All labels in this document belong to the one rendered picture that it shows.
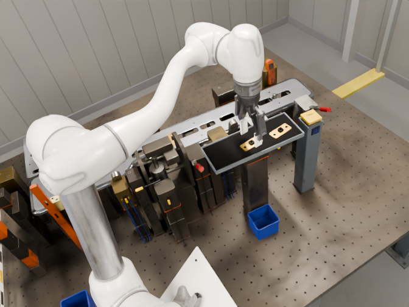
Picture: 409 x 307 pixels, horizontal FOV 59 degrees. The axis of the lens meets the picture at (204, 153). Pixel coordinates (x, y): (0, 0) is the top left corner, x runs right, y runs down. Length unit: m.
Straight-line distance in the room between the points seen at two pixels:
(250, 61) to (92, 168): 0.53
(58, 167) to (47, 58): 2.53
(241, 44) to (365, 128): 1.22
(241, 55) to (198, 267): 0.71
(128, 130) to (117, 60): 2.65
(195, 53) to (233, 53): 0.13
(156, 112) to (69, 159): 0.24
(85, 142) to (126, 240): 0.98
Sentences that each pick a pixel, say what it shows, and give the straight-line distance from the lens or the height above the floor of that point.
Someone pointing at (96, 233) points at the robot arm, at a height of 1.26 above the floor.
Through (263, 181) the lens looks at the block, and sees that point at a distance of 1.52.
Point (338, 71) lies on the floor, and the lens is 3.68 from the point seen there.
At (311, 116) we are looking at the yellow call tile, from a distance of 1.46.
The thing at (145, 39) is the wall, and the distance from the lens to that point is 3.51.
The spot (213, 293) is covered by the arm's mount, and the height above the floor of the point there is 0.99.
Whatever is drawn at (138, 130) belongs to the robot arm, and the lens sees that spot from 0.87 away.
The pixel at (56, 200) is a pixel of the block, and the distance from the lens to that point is 1.54.
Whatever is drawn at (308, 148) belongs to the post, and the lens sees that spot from 1.54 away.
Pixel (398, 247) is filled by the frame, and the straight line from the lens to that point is 2.46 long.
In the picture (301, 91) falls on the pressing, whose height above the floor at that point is 1.00.
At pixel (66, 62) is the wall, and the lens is 3.37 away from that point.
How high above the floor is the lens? 2.15
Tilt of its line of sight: 47 degrees down
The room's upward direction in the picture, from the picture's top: 12 degrees counter-clockwise
